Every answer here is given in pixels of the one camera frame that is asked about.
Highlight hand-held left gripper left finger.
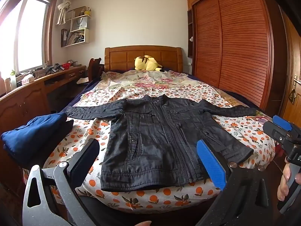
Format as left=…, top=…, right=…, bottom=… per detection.
left=22, top=138, right=100, bottom=226

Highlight person's right hand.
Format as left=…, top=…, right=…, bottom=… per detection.
left=277, top=157, right=301, bottom=202

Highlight wooden desk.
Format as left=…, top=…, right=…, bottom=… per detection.
left=0, top=65, right=86, bottom=146

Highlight wooden slatted wardrobe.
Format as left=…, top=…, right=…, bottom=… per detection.
left=186, top=0, right=288, bottom=113

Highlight wooden door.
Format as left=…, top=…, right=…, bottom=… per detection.
left=280, top=12, right=301, bottom=125

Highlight tissue box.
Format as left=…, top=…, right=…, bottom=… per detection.
left=21, top=74, right=35, bottom=85

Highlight floral blanket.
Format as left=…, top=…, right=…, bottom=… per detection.
left=80, top=70, right=232, bottom=106

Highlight wooden chair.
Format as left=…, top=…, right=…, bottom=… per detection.
left=87, top=57, right=105, bottom=82

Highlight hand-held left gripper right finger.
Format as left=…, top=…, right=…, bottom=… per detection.
left=195, top=139, right=273, bottom=226

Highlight orange print bed sheet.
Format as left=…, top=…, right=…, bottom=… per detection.
left=22, top=85, right=276, bottom=215

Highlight yellow plush toy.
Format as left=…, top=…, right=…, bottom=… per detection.
left=134, top=55, right=163, bottom=72

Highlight wooden headboard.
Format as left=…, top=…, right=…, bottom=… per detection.
left=104, top=46, right=183, bottom=73

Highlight black jacket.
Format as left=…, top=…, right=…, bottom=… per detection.
left=66, top=94, right=259, bottom=192

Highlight folded blue clothes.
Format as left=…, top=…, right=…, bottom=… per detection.
left=1, top=112, right=74, bottom=169

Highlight window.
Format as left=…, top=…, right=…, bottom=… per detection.
left=0, top=0, right=52, bottom=76

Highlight tied cream curtain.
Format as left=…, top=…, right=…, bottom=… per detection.
left=56, top=0, right=76, bottom=25

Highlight dark wooden side shelf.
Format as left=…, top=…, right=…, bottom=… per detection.
left=187, top=9, right=195, bottom=58

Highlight brass door handle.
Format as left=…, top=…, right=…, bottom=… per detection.
left=289, top=74, right=301, bottom=104

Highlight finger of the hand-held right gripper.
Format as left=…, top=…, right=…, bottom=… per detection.
left=272, top=115, right=301, bottom=137
left=262, top=121, right=295, bottom=147

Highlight white wall shelf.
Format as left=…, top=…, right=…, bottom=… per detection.
left=61, top=6, right=92, bottom=48

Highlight white paper bag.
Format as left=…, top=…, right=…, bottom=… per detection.
left=71, top=17, right=88, bottom=32

